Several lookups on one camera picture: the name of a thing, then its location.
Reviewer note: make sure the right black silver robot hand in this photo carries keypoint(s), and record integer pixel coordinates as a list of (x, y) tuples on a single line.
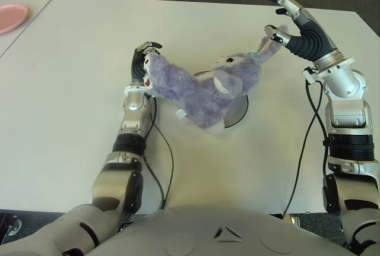
[(311, 40)]

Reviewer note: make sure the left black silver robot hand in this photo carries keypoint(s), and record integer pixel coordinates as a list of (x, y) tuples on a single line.
[(137, 69)]

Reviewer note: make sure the purple plush bunny doll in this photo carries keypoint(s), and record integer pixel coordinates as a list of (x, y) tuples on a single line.
[(202, 95)]

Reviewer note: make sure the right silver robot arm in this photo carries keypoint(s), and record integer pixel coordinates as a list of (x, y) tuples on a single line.
[(347, 113)]

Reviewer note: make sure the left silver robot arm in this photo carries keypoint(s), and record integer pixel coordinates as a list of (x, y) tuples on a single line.
[(135, 116)]

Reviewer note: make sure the white plate with black rim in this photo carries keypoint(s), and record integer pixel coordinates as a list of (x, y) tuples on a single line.
[(237, 113)]

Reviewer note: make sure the pink plate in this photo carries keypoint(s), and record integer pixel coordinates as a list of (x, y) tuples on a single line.
[(10, 18)]

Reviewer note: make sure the grey robot torso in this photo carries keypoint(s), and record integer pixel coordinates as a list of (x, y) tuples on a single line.
[(190, 232)]

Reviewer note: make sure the black metal caster foot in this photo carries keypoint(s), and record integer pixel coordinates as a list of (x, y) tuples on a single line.
[(9, 224)]

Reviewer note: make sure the metal table bracket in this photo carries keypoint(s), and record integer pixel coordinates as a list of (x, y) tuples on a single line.
[(294, 219)]

